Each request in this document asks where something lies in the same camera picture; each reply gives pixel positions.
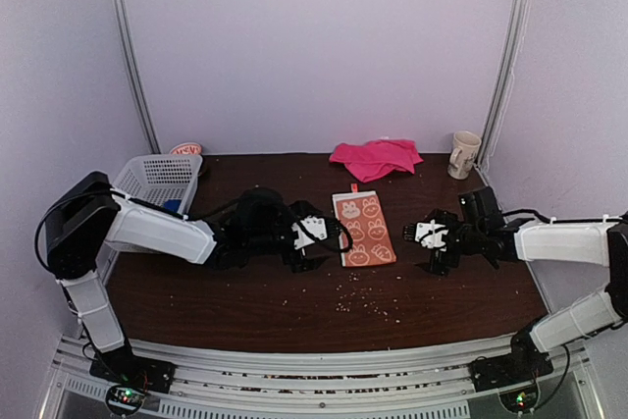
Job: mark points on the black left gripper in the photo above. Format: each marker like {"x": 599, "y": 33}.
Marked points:
{"x": 300, "y": 264}

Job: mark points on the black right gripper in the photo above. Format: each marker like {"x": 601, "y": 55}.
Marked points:
{"x": 437, "y": 259}

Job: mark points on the orange bunny towel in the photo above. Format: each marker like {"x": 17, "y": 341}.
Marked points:
{"x": 361, "y": 213}

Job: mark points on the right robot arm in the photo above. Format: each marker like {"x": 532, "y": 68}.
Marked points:
{"x": 526, "y": 236}

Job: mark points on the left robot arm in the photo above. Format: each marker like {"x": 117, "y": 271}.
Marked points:
{"x": 94, "y": 214}

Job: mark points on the blue rolled towel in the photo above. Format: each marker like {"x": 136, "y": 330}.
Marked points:
{"x": 172, "y": 205}

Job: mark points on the beige printed mug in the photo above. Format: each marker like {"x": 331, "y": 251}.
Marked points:
{"x": 465, "y": 148}

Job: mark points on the red white bowl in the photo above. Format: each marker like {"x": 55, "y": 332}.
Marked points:
{"x": 187, "y": 148}

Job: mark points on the white plastic basket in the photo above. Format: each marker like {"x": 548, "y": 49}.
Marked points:
{"x": 152, "y": 186}

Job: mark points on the pink towel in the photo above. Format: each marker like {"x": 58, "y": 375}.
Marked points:
{"x": 376, "y": 159}

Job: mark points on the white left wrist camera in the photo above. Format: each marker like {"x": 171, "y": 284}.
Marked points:
{"x": 311, "y": 229}

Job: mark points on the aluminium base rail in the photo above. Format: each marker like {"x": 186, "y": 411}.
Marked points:
{"x": 424, "y": 382}

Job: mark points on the right aluminium post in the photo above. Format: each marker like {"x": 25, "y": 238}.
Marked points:
{"x": 513, "y": 38}

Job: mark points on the aluminium post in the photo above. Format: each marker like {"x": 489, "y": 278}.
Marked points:
{"x": 513, "y": 38}
{"x": 134, "y": 78}

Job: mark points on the left aluminium post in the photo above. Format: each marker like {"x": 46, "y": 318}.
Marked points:
{"x": 134, "y": 78}

